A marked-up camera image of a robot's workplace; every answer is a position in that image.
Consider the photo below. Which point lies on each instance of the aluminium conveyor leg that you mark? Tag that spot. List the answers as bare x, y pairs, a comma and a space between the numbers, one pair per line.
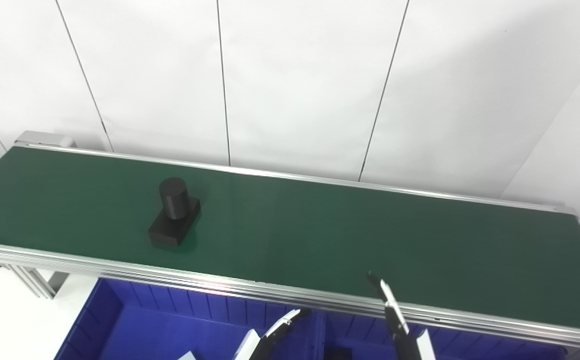
35, 282

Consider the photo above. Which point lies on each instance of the blue plastic bin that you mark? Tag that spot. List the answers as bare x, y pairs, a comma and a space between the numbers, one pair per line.
160, 325
364, 335

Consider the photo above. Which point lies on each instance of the green conveyor belt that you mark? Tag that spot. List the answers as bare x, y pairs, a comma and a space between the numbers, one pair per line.
220, 286
319, 235

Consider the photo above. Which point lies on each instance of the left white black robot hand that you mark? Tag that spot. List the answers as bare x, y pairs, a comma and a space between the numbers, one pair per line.
270, 345

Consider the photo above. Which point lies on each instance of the white square plate with hole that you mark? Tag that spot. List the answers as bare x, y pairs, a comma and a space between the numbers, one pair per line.
186, 356

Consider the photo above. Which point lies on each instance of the black cylinder block part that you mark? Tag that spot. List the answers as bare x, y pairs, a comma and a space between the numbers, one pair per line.
338, 354
172, 220

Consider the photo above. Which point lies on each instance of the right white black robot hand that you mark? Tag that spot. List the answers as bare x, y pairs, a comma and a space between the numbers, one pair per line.
402, 340

